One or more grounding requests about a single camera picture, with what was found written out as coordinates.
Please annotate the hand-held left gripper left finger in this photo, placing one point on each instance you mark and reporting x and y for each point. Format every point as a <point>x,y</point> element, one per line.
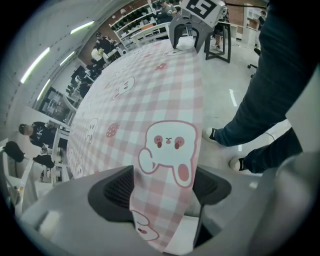
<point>112,195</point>

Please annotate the person's left shoe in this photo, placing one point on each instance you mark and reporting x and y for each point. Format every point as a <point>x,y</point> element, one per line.
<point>236,163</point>

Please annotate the pink checkered cartoon cloth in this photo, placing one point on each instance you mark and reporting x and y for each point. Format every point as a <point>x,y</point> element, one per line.
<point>150,100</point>

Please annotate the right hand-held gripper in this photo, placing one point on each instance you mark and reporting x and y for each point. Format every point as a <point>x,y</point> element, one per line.
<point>202,11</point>

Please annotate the white storage rack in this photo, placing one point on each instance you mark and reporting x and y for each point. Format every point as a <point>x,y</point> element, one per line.
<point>130,17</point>

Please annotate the white shelving unit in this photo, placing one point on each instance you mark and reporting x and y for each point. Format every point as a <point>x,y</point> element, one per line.
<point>28,180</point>

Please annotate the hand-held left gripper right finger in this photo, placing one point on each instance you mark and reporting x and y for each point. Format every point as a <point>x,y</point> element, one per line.
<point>212,190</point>

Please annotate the person's leg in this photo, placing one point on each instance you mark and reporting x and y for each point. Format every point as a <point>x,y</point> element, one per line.
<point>272,152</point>
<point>270,87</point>

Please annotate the ceiling light strip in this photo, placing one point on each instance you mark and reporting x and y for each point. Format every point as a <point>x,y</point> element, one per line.
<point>67,58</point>
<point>82,27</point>
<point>43,89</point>
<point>35,65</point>

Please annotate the person's left leg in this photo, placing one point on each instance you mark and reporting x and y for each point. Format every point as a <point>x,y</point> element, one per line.
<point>272,152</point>

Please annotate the white desk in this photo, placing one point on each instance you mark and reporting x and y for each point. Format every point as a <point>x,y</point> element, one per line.
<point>57,142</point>

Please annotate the black bag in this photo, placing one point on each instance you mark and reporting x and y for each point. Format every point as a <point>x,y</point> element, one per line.
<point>15,151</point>
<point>43,161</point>

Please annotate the person's shoe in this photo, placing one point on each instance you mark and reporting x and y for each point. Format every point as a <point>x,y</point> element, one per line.
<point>236,163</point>
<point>208,133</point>

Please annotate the orange box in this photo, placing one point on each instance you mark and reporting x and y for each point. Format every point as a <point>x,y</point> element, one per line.
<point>147,27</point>

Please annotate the person's right leg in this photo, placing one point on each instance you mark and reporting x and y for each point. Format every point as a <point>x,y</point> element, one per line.
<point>270,87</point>

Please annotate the person's right shoe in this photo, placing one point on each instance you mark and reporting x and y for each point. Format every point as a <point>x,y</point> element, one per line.
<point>208,133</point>

